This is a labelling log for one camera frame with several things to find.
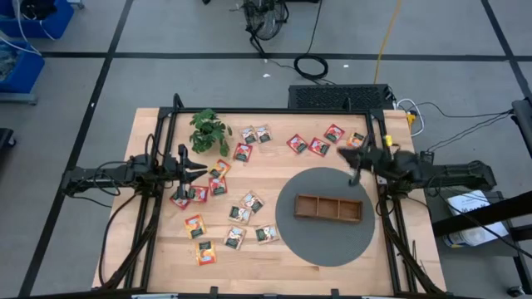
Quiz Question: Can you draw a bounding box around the blue plastic bin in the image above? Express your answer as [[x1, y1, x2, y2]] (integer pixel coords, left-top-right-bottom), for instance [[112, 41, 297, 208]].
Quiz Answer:
[[0, 0, 76, 41], [0, 39, 46, 95]]

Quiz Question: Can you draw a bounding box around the orange peach tea sachet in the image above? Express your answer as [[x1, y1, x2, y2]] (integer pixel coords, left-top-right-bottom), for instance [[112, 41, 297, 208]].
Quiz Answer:
[[207, 159, 232, 180], [184, 213, 208, 240], [346, 131, 366, 149], [195, 240, 218, 267]]

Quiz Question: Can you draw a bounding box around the black mesh computer tower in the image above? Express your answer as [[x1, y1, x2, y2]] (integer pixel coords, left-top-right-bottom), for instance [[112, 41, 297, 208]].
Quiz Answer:
[[288, 84, 397, 111]]

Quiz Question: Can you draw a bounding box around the white paper booklet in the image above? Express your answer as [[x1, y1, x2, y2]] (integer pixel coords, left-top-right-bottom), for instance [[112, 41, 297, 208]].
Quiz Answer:
[[441, 189, 510, 249]]

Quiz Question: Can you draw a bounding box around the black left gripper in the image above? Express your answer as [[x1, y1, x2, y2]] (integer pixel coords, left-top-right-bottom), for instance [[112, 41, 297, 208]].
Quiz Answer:
[[164, 143, 209, 201]]

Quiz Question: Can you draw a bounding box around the wooden three-compartment tray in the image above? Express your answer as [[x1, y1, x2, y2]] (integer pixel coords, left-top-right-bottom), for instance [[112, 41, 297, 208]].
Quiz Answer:
[[293, 194, 364, 224]]

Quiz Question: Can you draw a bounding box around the black floor fan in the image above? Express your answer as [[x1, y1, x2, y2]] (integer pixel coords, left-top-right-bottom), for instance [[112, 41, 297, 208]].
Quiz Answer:
[[241, 0, 290, 57]]

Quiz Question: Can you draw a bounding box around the red strawberry tea sachet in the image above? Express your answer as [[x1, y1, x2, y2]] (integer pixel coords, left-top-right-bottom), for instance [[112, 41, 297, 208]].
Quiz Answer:
[[169, 191, 191, 211], [308, 137, 332, 158], [323, 123, 346, 145], [188, 184, 209, 203], [232, 142, 254, 164], [285, 133, 309, 154], [208, 176, 229, 197]]

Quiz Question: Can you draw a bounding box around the grey round woven mat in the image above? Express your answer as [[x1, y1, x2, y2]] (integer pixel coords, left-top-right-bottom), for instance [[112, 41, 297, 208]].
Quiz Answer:
[[274, 166, 377, 268]]

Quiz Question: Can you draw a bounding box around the white looped cable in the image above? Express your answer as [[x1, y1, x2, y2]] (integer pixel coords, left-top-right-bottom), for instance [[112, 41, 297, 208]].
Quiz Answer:
[[396, 98, 426, 138]]

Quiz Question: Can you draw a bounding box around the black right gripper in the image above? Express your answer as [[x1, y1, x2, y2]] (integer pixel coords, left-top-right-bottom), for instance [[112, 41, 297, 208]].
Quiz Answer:
[[337, 145, 401, 187]]

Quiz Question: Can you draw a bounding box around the black metal beam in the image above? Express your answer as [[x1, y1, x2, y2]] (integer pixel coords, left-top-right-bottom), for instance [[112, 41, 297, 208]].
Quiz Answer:
[[431, 202, 532, 238]]

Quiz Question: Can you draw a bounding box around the coiled black cable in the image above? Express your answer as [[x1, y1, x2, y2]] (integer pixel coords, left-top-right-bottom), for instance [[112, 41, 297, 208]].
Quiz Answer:
[[293, 53, 329, 81]]

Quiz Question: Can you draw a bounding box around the black equipment foot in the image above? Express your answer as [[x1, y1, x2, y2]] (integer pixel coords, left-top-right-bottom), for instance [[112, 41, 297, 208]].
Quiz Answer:
[[0, 127, 17, 151]]

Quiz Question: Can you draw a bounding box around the green plant in white pot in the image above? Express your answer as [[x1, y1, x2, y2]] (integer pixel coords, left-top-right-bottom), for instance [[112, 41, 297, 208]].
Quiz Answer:
[[189, 108, 234, 158]]

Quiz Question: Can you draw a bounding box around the long yellow cable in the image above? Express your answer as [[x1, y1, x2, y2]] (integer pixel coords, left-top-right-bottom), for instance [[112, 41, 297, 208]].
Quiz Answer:
[[372, 0, 404, 85]]

